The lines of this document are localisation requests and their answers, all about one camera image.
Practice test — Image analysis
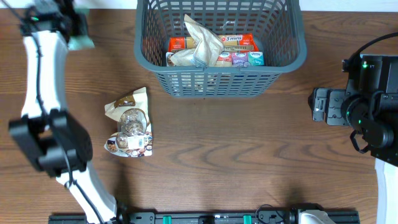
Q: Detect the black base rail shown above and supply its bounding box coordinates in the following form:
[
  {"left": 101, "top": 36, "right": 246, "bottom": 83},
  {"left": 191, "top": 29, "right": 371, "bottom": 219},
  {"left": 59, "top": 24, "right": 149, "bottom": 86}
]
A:
[{"left": 48, "top": 203, "right": 361, "bottom": 224}]

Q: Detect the grey plastic basket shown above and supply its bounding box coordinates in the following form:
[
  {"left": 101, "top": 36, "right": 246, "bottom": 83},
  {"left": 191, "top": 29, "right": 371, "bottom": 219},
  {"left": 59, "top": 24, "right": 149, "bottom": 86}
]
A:
[{"left": 134, "top": 0, "right": 307, "bottom": 98}]

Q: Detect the white brown snack bag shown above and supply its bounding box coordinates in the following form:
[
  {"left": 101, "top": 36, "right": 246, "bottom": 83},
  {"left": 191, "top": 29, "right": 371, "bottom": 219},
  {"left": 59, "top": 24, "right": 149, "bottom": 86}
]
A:
[{"left": 165, "top": 49, "right": 195, "bottom": 67}]

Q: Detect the blue tissue multipack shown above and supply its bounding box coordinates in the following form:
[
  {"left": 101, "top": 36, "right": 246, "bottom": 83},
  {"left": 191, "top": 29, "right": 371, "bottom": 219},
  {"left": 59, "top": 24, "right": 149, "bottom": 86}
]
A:
[{"left": 215, "top": 52, "right": 265, "bottom": 74}]

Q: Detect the brown white coffee bag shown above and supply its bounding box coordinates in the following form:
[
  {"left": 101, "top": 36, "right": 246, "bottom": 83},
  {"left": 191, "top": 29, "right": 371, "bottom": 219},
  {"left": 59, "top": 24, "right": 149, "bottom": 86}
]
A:
[{"left": 184, "top": 14, "right": 224, "bottom": 67}]

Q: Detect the cookie bag with barcode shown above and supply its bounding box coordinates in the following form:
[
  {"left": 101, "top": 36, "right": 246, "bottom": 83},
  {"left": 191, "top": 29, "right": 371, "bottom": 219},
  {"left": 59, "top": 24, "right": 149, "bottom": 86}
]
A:
[{"left": 104, "top": 87, "right": 153, "bottom": 157}]

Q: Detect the teal snack packet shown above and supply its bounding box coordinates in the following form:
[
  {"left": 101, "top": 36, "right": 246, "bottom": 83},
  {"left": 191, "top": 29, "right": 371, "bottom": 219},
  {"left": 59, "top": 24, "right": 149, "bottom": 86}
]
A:
[{"left": 68, "top": 8, "right": 95, "bottom": 51}]

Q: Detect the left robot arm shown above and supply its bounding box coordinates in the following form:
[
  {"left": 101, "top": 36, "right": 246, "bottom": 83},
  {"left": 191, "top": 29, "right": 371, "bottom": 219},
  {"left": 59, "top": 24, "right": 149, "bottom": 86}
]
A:
[{"left": 9, "top": 0, "right": 123, "bottom": 223}]

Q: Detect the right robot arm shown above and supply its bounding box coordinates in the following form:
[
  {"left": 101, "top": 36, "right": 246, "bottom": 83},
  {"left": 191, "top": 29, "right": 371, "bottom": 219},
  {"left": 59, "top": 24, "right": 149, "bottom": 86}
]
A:
[{"left": 308, "top": 32, "right": 397, "bottom": 223}]

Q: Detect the orange spaghetti packet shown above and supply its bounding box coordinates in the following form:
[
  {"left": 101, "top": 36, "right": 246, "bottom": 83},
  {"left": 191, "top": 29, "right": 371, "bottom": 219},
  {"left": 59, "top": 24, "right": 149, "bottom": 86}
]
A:
[{"left": 168, "top": 34, "right": 259, "bottom": 53}]

